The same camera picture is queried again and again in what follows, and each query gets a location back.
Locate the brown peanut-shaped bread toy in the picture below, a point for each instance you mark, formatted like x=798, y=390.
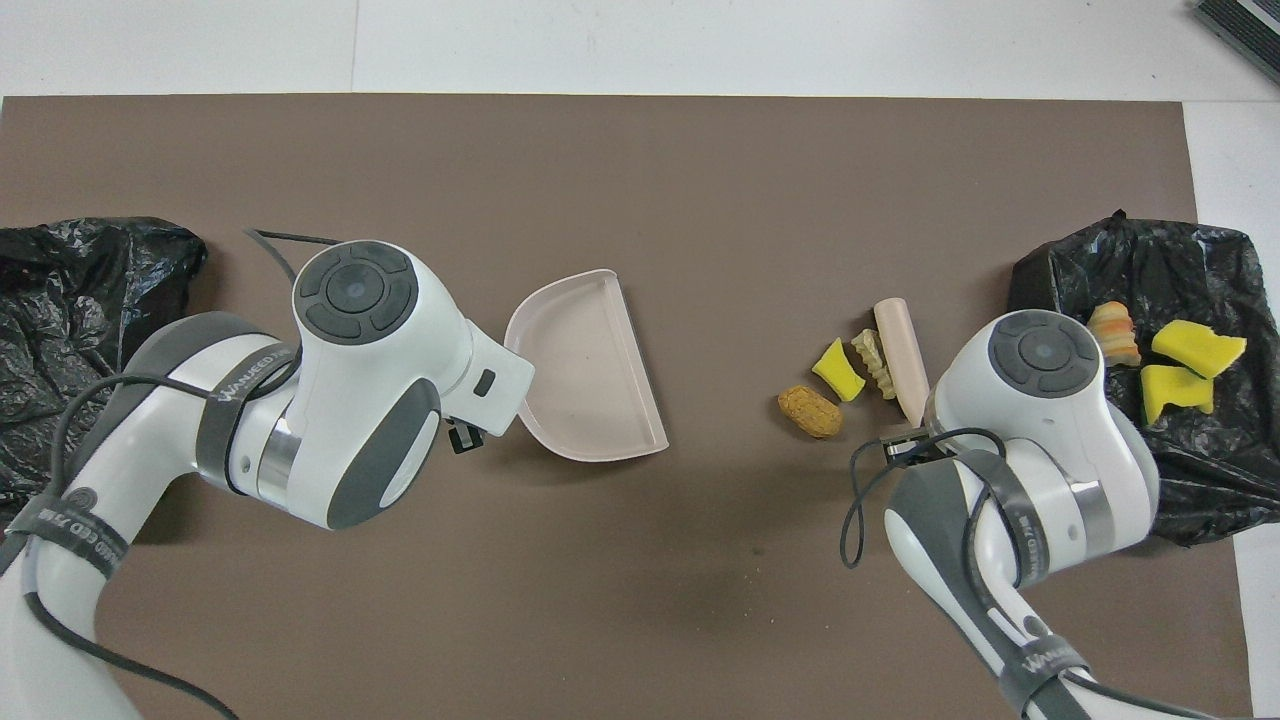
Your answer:
x=810, y=412

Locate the dark ribbed panel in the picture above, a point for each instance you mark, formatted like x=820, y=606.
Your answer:
x=1245, y=25

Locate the brown table mat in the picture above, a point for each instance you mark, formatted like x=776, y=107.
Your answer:
x=700, y=180

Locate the beige plastic dustpan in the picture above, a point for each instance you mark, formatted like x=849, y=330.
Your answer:
x=590, y=370

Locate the pale striped croissant toy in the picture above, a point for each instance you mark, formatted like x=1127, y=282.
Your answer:
x=1120, y=335

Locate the yellow sponge wedge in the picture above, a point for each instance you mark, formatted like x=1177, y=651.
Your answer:
x=1195, y=345

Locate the bin with black bag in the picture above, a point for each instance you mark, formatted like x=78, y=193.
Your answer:
x=1200, y=480
x=60, y=300

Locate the notched yellow sponge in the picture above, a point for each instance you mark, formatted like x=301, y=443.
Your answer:
x=1175, y=392

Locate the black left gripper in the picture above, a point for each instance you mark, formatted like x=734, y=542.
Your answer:
x=466, y=438

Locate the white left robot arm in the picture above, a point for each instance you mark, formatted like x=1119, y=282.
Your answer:
x=370, y=400

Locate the pale bread chunk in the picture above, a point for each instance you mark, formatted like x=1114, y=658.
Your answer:
x=872, y=360

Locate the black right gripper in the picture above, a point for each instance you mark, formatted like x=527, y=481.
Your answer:
x=905, y=445

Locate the curved yellow sponge piece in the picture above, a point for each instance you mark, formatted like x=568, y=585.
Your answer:
x=838, y=372

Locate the beige hand brush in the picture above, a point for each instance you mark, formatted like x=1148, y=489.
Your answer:
x=900, y=350

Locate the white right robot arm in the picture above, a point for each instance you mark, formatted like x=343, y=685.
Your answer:
x=1040, y=420

